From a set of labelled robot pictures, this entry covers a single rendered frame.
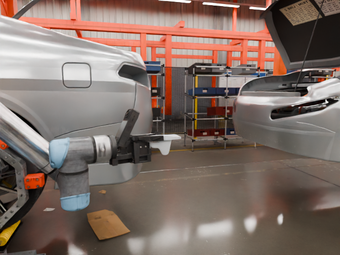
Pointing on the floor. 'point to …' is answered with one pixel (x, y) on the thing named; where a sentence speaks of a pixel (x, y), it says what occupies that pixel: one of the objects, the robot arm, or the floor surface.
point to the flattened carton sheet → (106, 224)
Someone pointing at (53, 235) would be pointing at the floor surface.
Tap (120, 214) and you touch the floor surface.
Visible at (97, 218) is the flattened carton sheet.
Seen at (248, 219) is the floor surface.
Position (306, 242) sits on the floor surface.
